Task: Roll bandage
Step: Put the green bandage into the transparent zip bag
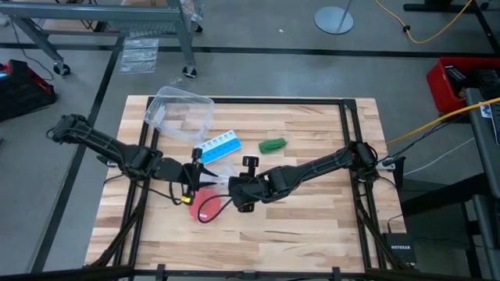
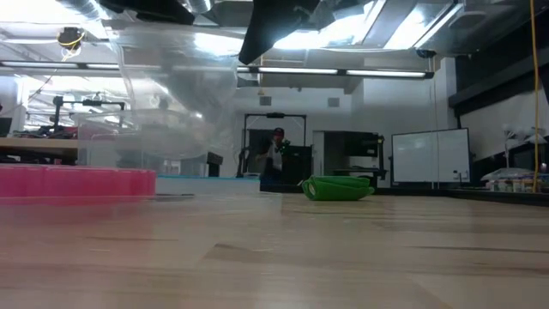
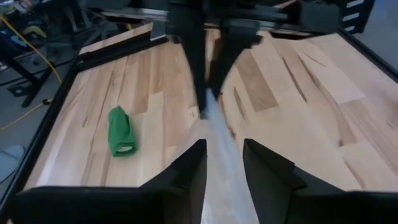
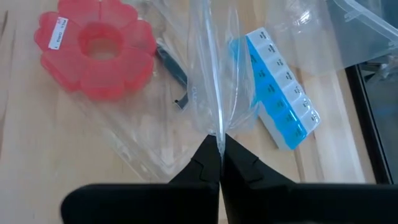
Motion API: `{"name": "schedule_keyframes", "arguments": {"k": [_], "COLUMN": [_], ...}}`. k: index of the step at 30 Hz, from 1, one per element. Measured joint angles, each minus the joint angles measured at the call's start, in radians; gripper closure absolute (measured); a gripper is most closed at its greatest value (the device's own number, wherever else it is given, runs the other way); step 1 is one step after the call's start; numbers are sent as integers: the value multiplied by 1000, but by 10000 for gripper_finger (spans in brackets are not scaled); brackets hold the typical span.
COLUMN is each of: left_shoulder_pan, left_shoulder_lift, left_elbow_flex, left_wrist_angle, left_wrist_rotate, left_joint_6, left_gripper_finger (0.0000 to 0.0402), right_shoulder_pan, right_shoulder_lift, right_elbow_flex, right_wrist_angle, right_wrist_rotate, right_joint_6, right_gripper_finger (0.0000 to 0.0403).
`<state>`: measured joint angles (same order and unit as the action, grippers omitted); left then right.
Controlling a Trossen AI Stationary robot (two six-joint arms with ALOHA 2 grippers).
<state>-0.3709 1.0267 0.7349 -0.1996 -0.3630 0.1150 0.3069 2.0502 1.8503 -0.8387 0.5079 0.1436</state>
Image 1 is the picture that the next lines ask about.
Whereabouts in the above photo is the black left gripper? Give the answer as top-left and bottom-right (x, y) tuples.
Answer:
(150, 155), (219, 196)

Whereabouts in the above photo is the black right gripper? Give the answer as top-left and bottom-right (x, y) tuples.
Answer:
(227, 171), (280, 214)

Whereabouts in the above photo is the green elastic bandage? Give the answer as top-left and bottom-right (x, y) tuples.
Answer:
(258, 137), (288, 155)

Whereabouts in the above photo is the blue white pill organizer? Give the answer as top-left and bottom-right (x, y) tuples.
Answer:
(194, 130), (242, 165)

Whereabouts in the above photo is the clear plastic container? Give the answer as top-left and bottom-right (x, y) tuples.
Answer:
(144, 86), (216, 144)

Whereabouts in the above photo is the clear plastic floor bag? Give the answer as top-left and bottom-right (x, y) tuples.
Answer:
(119, 37), (160, 74)

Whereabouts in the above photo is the grey power strip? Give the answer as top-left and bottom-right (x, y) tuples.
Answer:
(377, 157), (406, 172)

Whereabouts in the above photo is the round grey stand base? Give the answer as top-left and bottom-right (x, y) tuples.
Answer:
(314, 0), (355, 35)

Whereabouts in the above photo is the grey metal cart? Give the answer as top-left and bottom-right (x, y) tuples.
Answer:
(0, 0), (204, 79)

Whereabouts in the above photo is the black red toolbox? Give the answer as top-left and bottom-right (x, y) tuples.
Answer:
(0, 59), (57, 122)

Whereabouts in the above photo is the red plastic bin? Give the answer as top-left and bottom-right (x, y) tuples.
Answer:
(425, 56), (500, 114)

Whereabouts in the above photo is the grey desk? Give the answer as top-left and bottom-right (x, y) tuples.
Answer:
(464, 87), (500, 281)

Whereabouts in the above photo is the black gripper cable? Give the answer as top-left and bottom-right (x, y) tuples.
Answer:
(197, 194), (234, 225)
(103, 171), (196, 206)

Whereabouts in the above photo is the black metal table frame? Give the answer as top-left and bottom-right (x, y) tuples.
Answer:
(84, 96), (407, 281)

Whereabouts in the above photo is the black network switch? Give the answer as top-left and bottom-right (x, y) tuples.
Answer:
(381, 233), (417, 265)

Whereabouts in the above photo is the white floor cable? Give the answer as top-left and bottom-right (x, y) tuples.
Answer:
(404, 136), (476, 176)

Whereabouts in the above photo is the thick yellow hanging cable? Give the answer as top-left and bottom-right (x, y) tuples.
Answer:
(386, 97), (500, 146)

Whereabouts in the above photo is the thin yellow extension cord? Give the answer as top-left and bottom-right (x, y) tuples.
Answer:
(374, 0), (474, 45)

